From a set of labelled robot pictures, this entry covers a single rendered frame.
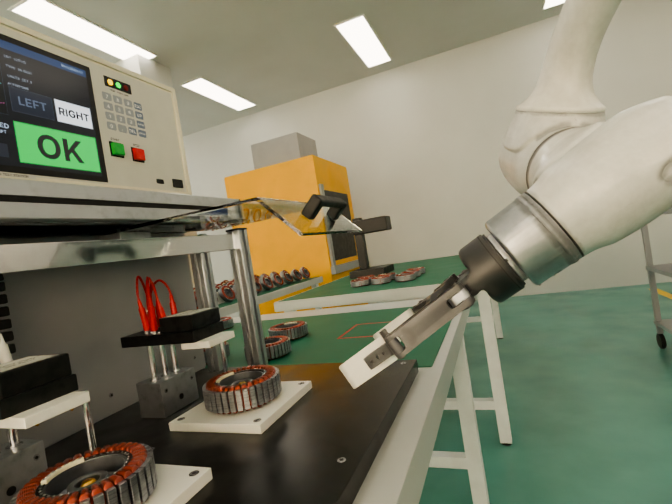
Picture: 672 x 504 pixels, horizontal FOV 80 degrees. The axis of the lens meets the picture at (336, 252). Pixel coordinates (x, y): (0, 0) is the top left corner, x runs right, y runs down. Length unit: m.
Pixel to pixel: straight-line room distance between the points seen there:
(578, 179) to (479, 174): 5.16
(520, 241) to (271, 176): 3.99
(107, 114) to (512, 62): 5.48
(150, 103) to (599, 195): 0.67
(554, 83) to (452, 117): 5.18
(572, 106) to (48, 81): 0.66
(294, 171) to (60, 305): 3.62
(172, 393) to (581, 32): 0.73
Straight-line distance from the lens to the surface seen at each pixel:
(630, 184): 0.45
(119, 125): 0.72
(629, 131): 0.46
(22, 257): 0.55
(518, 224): 0.45
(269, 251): 4.34
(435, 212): 5.61
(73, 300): 0.76
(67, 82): 0.69
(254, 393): 0.59
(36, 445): 0.59
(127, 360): 0.82
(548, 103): 0.58
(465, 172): 5.61
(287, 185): 4.24
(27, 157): 0.62
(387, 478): 0.46
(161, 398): 0.69
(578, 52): 0.59
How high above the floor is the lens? 0.98
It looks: 1 degrees down
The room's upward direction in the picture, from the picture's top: 9 degrees counter-clockwise
